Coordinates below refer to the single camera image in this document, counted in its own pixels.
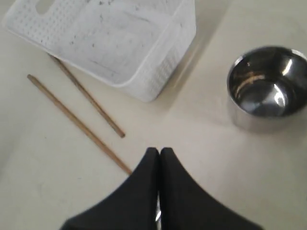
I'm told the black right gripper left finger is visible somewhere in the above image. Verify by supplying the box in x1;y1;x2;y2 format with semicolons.
61;148;159;230

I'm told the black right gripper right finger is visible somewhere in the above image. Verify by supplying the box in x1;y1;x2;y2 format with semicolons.
159;148;262;230

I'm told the wooden chopstick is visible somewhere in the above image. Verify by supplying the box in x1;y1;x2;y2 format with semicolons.
48;54;126;138
27;74;132;175

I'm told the dark foil packet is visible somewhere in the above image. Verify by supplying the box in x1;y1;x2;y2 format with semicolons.
227;46;307;133

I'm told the white perforated plastic basket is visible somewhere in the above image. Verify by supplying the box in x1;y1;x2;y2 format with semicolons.
3;0;196;102

